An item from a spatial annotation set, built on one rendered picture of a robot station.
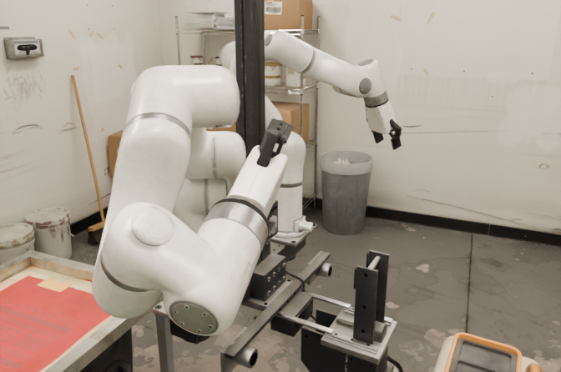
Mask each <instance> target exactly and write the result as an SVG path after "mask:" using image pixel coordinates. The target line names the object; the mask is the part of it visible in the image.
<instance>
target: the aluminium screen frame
mask: <svg viewBox="0 0 561 372"><path fill-rule="evenodd" d="M30 266H34V267H38V268H40V269H46V270H50V271H53V272H56V273H60V274H65V275H68V276H71V277H74V278H78V279H83V280H87V281H89V282H92V278H93V275H94V268H95V266H93V265H89V264H84V263H80V262H77V261H73V260H70V259H64V258H60V257H57V256H53V255H50V254H44V253H40V252H37V251H33V250H30V251H28V252H27V253H25V254H22V255H20V256H18V257H17V258H15V259H12V260H10V261H8V262H6V263H5V264H2V265H0V282H2V281H3V280H5V279H7V278H9V277H11V276H13V275H15V274H16V273H18V272H20V271H22V270H24V269H26V268H28V267H30ZM163 299H164V295H163V293H162V294H161V296H160V298H159V300H158V302H157V303H156V304H155V305H154V306H156V305H157V304H159V303H160V302H162V301H163ZM154 306H153V307H154ZM153 307H152V308H153ZM152 308H151V309H150V310H149V311H147V312H146V313H144V314H141V315H140V316H137V317H134V318H130V319H121V318H117V317H113V318H112V319H111V320H110V321H109V322H107V323H106V324H105V325H103V326H102V327H101V328H99V329H98V330H97V331H95V332H94V333H93V334H91V335H90V336H89V337H88V338H87V339H86V340H84V341H83V342H82V343H81V344H79V345H78V346H76V347H75V348H74V349H72V350H71V351H70V352H69V353H67V354H66V355H65V356H64V357H63V358H62V359H60V360H59V361H58V362H56V363H55V364H53V365H52V366H51V367H50V368H48V369H47V370H46V371H44V372H79V371H81V370H82V369H83V368H84V367H85V366H87V365H88V364H89V363H90V362H92V361H93V360H94V359H95V358H96V357H98V356H99V355H100V354H101V353H102V352H104V351H105V350H106V349H107V348H108V347H109V346H110V345H111V344H112V343H113V342H115V341H116V340H117V339H118V338H119V337H121V336H122V335H123V334H124V333H125V332H127V331H128V330H129V329H130V328H131V327H133V326H134V325H135V324H136V323H137V322H139V321H140V320H141V319H142V318H143V317H144V316H145V315H146V314H147V313H149V312H150V311H151V310H152Z"/></svg>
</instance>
